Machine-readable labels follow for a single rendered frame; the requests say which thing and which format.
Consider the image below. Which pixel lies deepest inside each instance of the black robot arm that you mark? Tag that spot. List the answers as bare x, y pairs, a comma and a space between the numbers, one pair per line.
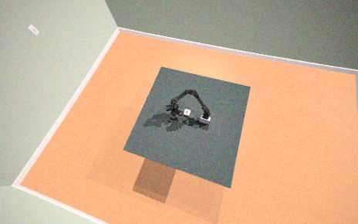
191, 92

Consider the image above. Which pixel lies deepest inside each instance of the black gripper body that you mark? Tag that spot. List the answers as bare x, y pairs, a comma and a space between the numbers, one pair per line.
179, 112

